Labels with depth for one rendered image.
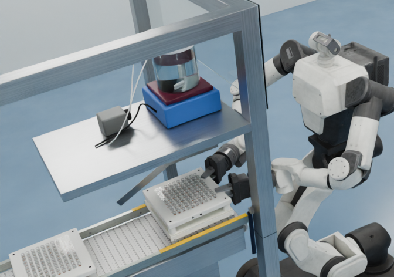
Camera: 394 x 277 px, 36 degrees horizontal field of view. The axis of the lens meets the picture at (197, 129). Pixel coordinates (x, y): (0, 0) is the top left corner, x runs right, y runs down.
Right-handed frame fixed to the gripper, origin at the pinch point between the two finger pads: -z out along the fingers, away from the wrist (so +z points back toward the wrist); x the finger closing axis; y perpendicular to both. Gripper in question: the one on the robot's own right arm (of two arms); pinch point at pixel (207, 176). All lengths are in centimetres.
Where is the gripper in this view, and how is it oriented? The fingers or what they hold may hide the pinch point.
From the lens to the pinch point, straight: 224.8
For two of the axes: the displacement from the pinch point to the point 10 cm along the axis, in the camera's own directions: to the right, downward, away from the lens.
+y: -8.4, -1.8, 5.1
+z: 5.3, -4.8, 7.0
